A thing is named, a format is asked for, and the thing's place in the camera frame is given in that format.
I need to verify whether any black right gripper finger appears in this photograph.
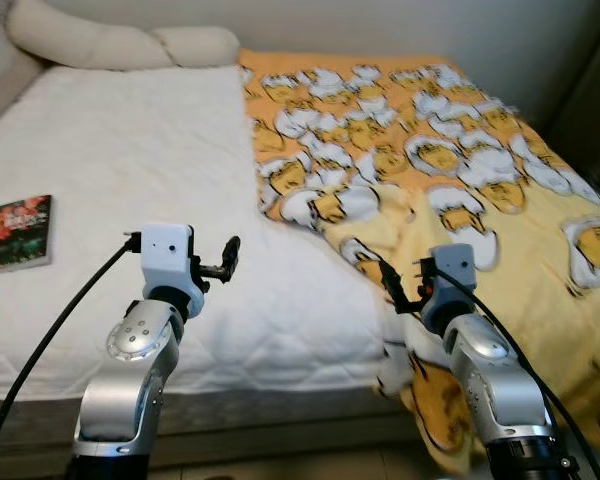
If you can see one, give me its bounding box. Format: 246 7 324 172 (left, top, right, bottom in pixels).
379 260 411 316

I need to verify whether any dark cover book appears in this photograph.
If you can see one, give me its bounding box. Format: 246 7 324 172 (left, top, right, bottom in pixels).
0 194 55 274

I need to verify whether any white embroidered mattress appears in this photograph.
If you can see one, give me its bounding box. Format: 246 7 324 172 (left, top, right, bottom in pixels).
0 385 413 449

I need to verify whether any white quilted mattress pad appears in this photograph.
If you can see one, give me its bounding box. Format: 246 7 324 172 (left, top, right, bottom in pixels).
0 65 406 403

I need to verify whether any beige bed base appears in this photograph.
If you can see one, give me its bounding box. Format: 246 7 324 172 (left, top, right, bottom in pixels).
0 415 441 479

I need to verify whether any dark wardrobe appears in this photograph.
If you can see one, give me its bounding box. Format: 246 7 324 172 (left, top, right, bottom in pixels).
540 15 600 216

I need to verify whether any cream knotted bolster pillow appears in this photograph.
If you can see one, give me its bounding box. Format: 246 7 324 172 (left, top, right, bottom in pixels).
6 0 242 72

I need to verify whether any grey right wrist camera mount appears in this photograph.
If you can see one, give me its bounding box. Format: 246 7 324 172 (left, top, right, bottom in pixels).
420 244 479 336

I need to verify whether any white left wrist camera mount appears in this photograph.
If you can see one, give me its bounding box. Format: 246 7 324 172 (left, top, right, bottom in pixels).
138 223 204 319

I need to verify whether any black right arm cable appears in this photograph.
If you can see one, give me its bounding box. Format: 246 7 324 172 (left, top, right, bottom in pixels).
425 262 581 480

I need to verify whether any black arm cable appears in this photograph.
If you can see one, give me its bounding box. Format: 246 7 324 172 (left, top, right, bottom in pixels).
425 262 581 480
0 232 143 466

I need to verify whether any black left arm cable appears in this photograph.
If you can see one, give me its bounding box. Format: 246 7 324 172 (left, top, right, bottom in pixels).
0 232 143 466

